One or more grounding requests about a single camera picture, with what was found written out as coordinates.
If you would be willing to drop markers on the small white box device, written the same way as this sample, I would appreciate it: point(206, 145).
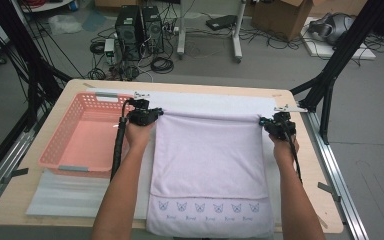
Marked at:
point(109, 45)

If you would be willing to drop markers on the person's left hand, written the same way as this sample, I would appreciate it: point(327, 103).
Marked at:
point(138, 136)

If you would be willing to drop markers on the grey table clamp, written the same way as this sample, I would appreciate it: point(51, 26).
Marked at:
point(326, 188)
point(20, 172)

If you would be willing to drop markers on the white metal stand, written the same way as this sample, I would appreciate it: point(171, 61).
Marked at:
point(181, 33)

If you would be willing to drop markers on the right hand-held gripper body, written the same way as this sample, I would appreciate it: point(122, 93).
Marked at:
point(281, 128)

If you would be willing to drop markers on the thin beige strip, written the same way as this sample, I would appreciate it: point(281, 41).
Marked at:
point(322, 222)

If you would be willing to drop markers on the grey rounded device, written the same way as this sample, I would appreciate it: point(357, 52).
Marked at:
point(336, 28)

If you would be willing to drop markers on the large open cardboard box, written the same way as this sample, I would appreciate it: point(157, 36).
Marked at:
point(280, 16)

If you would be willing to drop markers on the clear plastic bag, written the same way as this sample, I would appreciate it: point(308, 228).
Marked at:
point(63, 24)

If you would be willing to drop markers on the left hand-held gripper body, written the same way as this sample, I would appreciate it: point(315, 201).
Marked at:
point(143, 116)

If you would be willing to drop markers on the person's right hand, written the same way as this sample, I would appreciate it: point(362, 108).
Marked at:
point(283, 151)

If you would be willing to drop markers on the brown cardboard box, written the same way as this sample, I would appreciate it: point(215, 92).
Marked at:
point(113, 2)
point(340, 5)

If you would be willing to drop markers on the aluminium rail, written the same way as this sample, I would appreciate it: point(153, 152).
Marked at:
point(333, 160)
point(0, 173)

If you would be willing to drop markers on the pink plastic basket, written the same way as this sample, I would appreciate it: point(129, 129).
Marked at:
point(86, 140)

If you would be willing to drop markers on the black computer tower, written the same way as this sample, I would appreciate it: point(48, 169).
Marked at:
point(153, 30)
point(128, 33)

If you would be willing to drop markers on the white foam pad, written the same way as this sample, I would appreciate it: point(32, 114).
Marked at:
point(63, 200)

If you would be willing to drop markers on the black frame strut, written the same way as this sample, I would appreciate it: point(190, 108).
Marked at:
point(20, 43)
point(346, 43)

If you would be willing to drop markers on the lavender printed towel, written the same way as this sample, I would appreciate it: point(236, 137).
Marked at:
point(210, 160)

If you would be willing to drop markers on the white round table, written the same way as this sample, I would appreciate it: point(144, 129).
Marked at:
point(46, 6)

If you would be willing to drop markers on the white floor board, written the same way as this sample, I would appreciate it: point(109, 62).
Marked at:
point(323, 51)

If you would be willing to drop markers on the black flat device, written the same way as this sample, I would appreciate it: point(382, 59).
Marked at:
point(221, 22)

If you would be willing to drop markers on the white grid mat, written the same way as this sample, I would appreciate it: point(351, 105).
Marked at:
point(213, 100)

